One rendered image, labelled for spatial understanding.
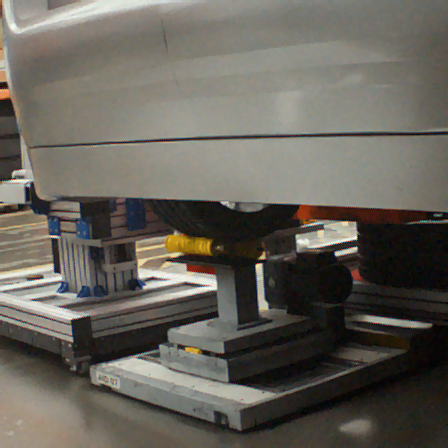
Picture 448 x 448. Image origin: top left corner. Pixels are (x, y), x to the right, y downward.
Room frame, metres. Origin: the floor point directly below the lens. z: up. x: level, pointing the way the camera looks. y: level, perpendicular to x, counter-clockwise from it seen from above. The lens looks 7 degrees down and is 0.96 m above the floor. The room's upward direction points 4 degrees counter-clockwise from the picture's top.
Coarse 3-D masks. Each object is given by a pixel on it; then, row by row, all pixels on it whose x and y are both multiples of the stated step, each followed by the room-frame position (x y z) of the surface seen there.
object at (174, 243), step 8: (168, 240) 3.33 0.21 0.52; (176, 240) 3.30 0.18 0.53; (184, 240) 3.27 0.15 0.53; (192, 240) 3.24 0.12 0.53; (200, 240) 3.21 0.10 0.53; (208, 240) 3.18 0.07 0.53; (216, 240) 3.18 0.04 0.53; (168, 248) 3.34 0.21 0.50; (176, 248) 3.30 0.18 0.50; (184, 248) 3.26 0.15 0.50; (192, 248) 3.23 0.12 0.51; (200, 248) 3.20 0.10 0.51; (208, 248) 3.16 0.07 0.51; (216, 248) 3.16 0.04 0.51
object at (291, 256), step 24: (264, 264) 3.56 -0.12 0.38; (288, 264) 3.50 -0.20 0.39; (312, 264) 3.43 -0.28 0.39; (336, 264) 3.40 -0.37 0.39; (264, 288) 3.57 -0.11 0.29; (288, 288) 3.49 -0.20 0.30; (312, 288) 3.41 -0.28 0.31; (336, 288) 3.38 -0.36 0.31; (288, 312) 3.60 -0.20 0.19; (312, 312) 3.61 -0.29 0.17; (336, 312) 3.48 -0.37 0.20; (336, 336) 3.48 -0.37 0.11
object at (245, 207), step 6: (216, 204) 3.10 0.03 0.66; (222, 204) 3.12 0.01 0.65; (228, 204) 3.41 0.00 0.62; (234, 204) 3.39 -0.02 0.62; (240, 204) 3.37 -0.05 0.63; (246, 204) 3.34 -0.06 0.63; (252, 204) 3.32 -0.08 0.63; (258, 204) 3.30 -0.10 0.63; (264, 204) 3.28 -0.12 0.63; (270, 204) 3.26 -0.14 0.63; (276, 204) 3.27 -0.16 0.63; (222, 210) 3.13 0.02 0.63; (228, 210) 3.13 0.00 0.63; (234, 210) 3.15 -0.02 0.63; (240, 210) 3.27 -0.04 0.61; (246, 210) 3.26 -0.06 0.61; (252, 210) 3.24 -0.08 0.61; (258, 210) 3.23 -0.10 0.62; (264, 210) 3.23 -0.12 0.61; (270, 210) 3.25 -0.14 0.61; (246, 216) 3.18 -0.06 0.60
